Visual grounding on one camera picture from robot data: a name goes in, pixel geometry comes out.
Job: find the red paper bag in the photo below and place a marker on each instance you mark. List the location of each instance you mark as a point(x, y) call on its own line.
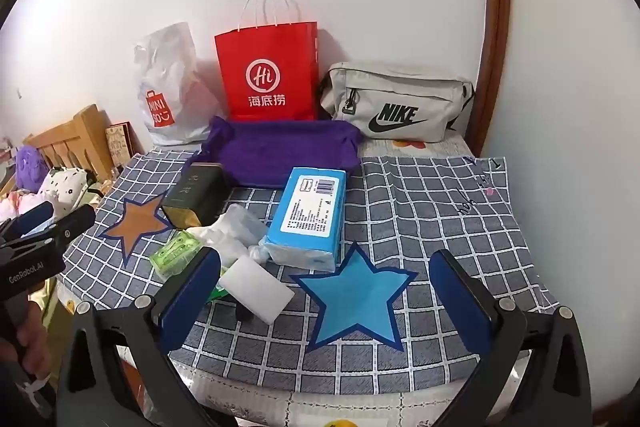
point(270, 57)

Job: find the pink cloth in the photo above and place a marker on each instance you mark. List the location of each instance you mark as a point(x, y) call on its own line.
point(12, 204)

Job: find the white patterned undercloth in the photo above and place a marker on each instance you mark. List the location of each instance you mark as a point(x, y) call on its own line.
point(425, 148)

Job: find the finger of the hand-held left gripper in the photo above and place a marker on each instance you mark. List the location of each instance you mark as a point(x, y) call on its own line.
point(67, 227)
point(30, 216)

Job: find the orange star marker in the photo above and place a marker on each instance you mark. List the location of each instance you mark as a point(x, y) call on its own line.
point(132, 224)

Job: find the white plastic shopping bag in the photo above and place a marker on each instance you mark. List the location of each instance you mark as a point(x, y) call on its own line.
point(165, 72)

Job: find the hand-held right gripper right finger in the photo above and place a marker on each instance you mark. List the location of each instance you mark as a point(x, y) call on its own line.
point(460, 302)

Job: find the green blanket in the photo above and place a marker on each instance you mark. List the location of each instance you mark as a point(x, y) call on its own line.
point(92, 192)

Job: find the wooden door frame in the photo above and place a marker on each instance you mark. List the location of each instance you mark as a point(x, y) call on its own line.
point(495, 32)

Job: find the grey checked cloth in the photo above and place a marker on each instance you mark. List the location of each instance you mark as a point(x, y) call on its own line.
point(450, 207)

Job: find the purple fabric tray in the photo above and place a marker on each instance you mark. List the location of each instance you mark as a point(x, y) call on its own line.
point(270, 152)

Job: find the white floral pillow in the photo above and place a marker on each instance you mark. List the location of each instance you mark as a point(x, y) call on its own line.
point(65, 184)

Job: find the white foam block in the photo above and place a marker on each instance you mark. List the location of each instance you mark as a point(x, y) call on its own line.
point(260, 289)

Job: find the grey waist bag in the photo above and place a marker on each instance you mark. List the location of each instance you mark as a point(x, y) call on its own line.
point(400, 92)

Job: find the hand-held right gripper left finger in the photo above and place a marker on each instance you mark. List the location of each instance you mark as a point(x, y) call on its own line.
point(190, 302)

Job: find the person's left hand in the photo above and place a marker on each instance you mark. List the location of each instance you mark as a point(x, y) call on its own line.
point(32, 339)

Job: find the purple plush toy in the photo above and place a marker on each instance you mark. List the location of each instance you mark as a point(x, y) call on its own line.
point(30, 167)

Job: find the white tissue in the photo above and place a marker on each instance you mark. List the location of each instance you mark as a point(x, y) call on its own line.
point(235, 227)

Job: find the wooden headboard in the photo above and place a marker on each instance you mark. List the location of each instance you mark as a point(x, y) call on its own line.
point(75, 132)

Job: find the book against wall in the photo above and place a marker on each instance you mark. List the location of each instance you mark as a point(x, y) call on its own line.
point(117, 139)

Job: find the dark green tin box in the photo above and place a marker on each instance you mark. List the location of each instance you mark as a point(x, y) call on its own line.
point(192, 192)

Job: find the blue tissue pack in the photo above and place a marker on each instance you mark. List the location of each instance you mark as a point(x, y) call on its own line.
point(310, 217)

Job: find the light green cartoon packet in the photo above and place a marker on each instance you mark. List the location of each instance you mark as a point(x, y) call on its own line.
point(175, 252)

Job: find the blue star marker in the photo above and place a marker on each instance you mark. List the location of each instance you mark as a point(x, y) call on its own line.
point(355, 297)

